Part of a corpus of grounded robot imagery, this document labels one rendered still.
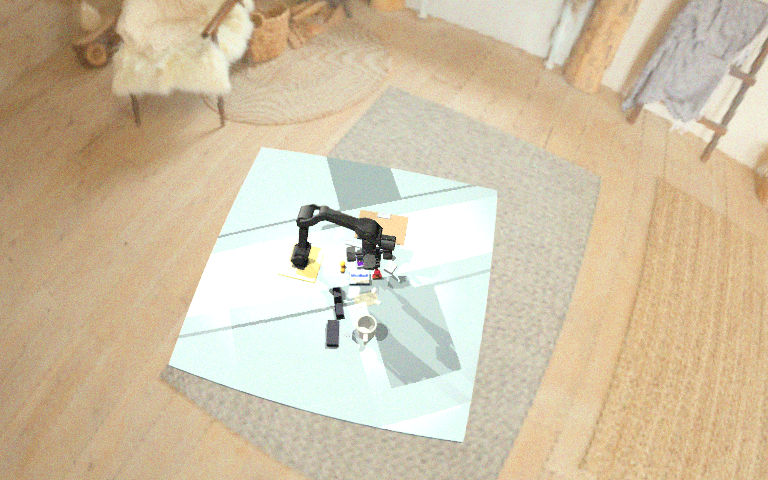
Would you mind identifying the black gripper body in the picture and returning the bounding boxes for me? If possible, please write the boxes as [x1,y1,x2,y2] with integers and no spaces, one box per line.
[346,246,393,262]

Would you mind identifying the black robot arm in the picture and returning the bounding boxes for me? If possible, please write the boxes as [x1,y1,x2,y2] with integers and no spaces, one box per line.
[290,204,396,270]

